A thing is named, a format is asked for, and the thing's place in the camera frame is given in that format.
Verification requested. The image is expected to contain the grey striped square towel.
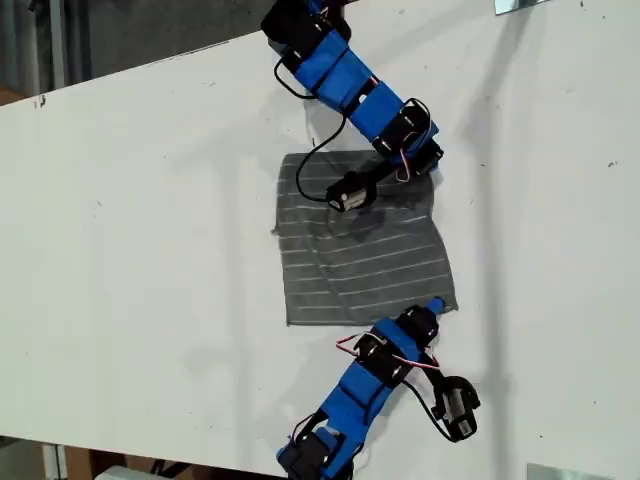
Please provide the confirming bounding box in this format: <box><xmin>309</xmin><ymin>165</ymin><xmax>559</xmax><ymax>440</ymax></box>
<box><xmin>271</xmin><ymin>148</ymin><xmax>460</xmax><ymax>329</ymax></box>

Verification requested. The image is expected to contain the white container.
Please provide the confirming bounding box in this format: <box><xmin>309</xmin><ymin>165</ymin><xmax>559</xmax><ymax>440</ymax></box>
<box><xmin>91</xmin><ymin>464</ymin><xmax>164</xmax><ymax>480</ymax></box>

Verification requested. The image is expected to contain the grey metal pole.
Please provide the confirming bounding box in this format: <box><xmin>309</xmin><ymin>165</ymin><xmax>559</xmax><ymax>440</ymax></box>
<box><xmin>48</xmin><ymin>0</ymin><xmax>68</xmax><ymax>95</ymax></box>

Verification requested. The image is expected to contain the grey metal table leg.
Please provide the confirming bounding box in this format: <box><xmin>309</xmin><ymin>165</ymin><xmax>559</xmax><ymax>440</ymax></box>
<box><xmin>41</xmin><ymin>442</ymin><xmax>69</xmax><ymax>480</ymax></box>

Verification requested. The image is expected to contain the red white servo wire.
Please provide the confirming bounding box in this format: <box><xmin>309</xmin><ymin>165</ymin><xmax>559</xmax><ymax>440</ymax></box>
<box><xmin>337</xmin><ymin>333</ymin><xmax>442</xmax><ymax>372</ymax></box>
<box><xmin>396</xmin><ymin>142</ymin><xmax>431</xmax><ymax>182</ymax></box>

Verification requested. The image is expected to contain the short black camera stalk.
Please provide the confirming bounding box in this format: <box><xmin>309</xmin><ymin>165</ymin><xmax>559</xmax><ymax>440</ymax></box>
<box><xmin>417</xmin><ymin>349</ymin><xmax>451</xmax><ymax>396</ymax></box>
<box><xmin>367</xmin><ymin>160</ymin><xmax>409</xmax><ymax>194</ymax></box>

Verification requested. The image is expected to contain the black camera cable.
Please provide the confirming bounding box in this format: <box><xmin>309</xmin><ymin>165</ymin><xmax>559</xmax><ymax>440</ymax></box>
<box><xmin>402</xmin><ymin>379</ymin><xmax>459</xmax><ymax>445</ymax></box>
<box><xmin>273</xmin><ymin>55</ymin><xmax>349</xmax><ymax>204</ymax></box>

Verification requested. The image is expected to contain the black camera box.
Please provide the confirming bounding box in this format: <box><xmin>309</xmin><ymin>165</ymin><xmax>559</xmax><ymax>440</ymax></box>
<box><xmin>325</xmin><ymin>171</ymin><xmax>380</xmax><ymax>215</ymax></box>
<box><xmin>432</xmin><ymin>377</ymin><xmax>482</xmax><ymax>444</ymax></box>

